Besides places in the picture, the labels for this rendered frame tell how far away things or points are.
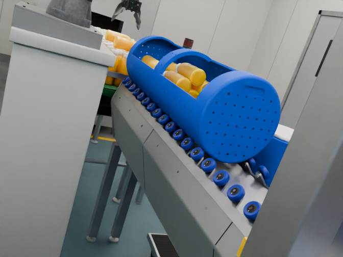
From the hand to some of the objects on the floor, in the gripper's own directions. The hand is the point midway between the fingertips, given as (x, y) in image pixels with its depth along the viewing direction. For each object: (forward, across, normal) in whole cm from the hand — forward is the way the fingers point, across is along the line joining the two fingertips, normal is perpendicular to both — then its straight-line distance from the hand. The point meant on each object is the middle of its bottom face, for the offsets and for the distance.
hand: (124, 26), depth 181 cm
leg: (+122, +23, -18) cm, 126 cm away
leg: (+122, +9, -17) cm, 124 cm away
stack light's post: (+122, +52, +27) cm, 136 cm away
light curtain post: (+123, -18, -160) cm, 202 cm away
